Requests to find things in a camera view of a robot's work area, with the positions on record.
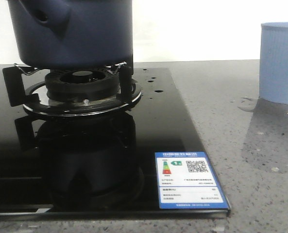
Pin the light blue ribbed cup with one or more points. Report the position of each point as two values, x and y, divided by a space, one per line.
273 69

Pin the black pot support grate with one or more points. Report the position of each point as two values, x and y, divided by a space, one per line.
25 86

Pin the dark blue cooking pot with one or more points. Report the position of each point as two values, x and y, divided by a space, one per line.
65 34

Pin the black gas burner head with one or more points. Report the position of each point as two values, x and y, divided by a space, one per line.
78 85

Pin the blue energy efficiency label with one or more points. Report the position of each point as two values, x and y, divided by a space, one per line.
187 181

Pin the black glass gas stove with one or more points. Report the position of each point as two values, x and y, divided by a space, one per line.
94 167

